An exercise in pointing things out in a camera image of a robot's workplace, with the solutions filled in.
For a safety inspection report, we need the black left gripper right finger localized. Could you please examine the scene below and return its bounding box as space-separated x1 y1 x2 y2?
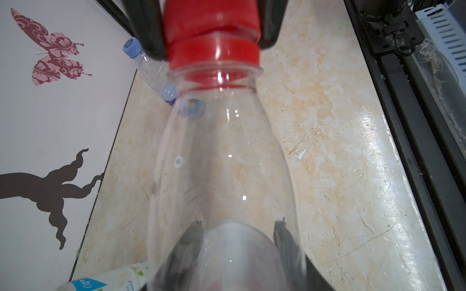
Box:
273 219 333 291

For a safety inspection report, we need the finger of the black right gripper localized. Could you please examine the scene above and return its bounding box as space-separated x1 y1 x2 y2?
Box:
123 0 168 61
257 0 288 50

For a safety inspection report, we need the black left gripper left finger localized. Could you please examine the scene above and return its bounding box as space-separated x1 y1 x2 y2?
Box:
140 221 203 291

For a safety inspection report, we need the blue bottle cap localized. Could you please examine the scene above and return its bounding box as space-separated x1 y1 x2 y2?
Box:
123 37 143 59

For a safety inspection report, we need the red bottle cap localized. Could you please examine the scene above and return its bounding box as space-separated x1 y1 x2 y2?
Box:
163 0 261 70

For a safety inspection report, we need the clear bottle blue neck ring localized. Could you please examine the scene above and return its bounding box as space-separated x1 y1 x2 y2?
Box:
122 37 179 107

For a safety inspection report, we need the white bottle cap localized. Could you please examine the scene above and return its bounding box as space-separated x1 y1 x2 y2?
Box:
174 156 184 169

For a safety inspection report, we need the white slotted cable duct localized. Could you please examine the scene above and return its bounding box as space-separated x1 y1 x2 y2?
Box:
415 4 466 80

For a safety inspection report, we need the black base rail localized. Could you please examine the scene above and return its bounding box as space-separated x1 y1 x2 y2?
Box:
345 1 466 291

